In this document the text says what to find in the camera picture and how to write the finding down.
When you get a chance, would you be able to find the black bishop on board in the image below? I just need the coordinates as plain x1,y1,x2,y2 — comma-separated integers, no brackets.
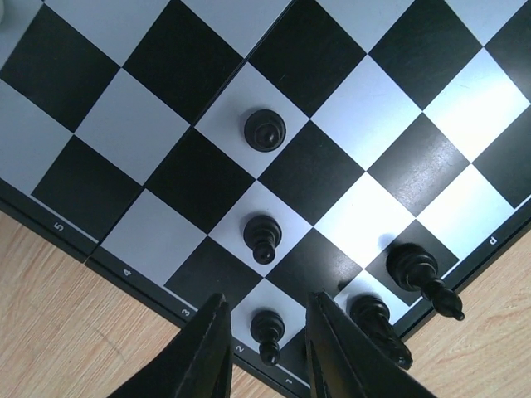
386,243,465,321

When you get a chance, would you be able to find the black and grey chessboard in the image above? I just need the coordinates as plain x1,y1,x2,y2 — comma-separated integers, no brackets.
1,1,530,397

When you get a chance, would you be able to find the black knight on board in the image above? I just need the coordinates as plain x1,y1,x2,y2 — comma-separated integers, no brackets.
349,294,413,371

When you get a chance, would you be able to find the black pawn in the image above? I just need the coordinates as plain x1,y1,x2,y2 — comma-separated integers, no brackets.
244,109,286,153
243,215,282,265
250,309,285,366

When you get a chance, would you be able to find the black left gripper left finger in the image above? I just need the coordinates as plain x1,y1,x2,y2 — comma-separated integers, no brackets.
110,294,233,398

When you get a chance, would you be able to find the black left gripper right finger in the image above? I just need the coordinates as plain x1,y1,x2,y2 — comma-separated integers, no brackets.
305,291,434,397

